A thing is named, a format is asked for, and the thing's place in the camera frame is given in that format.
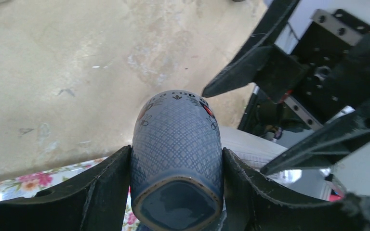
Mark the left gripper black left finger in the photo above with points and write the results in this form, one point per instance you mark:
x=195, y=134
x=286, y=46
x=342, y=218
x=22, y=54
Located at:
x=94, y=200

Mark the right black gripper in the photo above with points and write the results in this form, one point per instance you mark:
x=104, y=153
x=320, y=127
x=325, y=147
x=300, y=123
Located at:
x=327, y=70

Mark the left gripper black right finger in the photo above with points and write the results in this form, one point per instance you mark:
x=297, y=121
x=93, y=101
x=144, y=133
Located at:
x=254, y=202

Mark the blue-grey small mug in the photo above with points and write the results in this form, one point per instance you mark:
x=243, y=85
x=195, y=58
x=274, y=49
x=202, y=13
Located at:
x=177, y=181

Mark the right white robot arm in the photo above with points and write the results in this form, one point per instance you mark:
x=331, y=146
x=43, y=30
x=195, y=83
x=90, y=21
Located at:
x=259, y=150

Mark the floral tray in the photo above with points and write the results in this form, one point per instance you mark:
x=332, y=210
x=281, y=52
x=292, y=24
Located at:
x=28, y=185

